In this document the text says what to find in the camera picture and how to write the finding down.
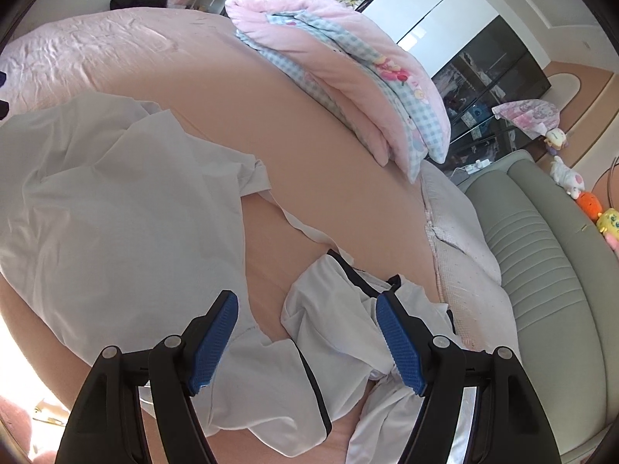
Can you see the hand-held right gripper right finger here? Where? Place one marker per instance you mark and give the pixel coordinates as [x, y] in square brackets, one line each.
[399, 343]

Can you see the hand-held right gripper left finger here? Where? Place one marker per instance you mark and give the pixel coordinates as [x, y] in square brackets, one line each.
[217, 343]

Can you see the white shirt with navy trim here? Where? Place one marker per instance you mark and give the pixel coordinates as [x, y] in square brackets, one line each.
[333, 314]

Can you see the white dress with navy trim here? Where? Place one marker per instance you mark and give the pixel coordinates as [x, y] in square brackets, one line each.
[121, 227]

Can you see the grey-green padded headboard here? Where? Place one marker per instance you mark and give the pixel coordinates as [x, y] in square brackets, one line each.
[532, 261]

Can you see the white power strip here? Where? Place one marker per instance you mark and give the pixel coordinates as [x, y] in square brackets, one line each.
[476, 166]

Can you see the pink bed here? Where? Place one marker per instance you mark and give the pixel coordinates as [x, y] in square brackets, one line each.
[314, 164]

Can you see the orange plush toy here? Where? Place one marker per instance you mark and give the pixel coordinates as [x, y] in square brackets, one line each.
[590, 208]

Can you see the white plush toy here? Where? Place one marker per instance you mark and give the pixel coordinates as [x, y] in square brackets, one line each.
[566, 176]

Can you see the pink plush toy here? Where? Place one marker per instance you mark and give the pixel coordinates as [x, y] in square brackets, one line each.
[614, 243]

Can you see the yellow and purple plush toy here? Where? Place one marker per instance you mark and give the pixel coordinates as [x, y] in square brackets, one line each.
[556, 139]

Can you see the pink printed cloth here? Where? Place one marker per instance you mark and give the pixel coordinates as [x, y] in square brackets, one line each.
[527, 113]

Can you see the folded pink checked quilt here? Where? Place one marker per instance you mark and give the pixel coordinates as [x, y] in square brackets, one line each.
[338, 87]

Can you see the black glass cabinet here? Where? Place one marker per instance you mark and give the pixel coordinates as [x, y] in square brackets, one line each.
[493, 77]

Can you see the white wardrobe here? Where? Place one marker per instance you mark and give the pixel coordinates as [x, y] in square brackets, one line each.
[435, 5]

